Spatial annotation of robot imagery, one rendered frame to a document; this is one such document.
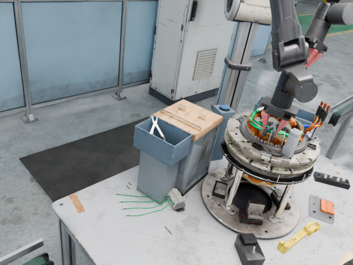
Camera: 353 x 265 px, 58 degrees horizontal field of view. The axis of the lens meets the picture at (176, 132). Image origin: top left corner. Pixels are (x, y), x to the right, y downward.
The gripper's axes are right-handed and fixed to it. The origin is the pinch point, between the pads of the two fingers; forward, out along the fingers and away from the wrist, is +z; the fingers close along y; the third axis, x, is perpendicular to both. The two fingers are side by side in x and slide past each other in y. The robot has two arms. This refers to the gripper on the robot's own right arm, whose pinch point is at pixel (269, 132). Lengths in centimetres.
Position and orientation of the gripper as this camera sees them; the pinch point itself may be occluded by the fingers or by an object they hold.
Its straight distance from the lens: 98.8
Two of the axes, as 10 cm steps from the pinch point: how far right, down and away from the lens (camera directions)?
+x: 4.5, -3.7, 8.2
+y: 8.8, 3.7, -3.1
